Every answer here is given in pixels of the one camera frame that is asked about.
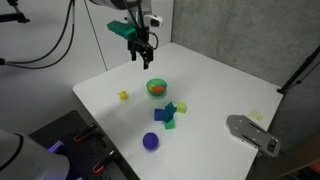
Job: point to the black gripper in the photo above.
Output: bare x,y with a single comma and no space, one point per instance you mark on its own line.
140,41

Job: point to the yellow spiky toy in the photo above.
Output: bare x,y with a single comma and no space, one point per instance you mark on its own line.
123,96

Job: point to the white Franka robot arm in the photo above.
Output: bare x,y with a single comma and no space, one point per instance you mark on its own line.
20,156

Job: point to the green plastic bowl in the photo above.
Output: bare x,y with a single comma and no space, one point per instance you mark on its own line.
156,93

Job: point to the orange toy piece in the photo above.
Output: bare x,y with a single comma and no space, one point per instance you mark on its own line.
157,89

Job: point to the blue cube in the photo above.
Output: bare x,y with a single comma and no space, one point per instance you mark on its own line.
158,115

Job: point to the teal block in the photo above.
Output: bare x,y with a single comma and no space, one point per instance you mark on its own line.
169,111

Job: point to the yellow-green cube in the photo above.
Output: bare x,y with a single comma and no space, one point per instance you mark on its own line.
181,108

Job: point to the green cube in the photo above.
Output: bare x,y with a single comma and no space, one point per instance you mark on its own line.
170,125

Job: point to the purple ball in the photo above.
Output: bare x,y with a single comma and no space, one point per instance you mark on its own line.
150,141

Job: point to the red and black clamp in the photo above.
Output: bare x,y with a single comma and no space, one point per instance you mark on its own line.
85,133
104,162

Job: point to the black perforated board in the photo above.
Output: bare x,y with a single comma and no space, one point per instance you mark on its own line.
80,156

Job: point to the grey metal mounting plate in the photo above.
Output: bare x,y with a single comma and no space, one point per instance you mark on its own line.
246,131

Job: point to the small yellow-green flat piece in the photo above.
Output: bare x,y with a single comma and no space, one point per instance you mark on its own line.
256,116

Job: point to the black tripod pole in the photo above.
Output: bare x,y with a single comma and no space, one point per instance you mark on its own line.
300,70

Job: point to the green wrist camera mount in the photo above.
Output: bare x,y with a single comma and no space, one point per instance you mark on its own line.
121,29

